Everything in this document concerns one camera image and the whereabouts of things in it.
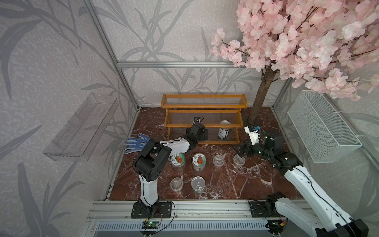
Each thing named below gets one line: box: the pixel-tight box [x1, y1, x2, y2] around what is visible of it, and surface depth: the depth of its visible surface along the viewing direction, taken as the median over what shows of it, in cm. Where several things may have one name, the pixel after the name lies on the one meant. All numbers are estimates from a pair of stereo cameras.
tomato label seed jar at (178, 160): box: [170, 153, 186, 168], surface depth 84 cm
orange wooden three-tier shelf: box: [160, 93, 248, 145], surface depth 110 cm
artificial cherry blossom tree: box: [210, 0, 379, 126], surface depth 53 cm
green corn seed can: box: [190, 175, 206, 194], surface depth 79 cm
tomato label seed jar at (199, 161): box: [191, 153, 207, 172], surface depth 84 cm
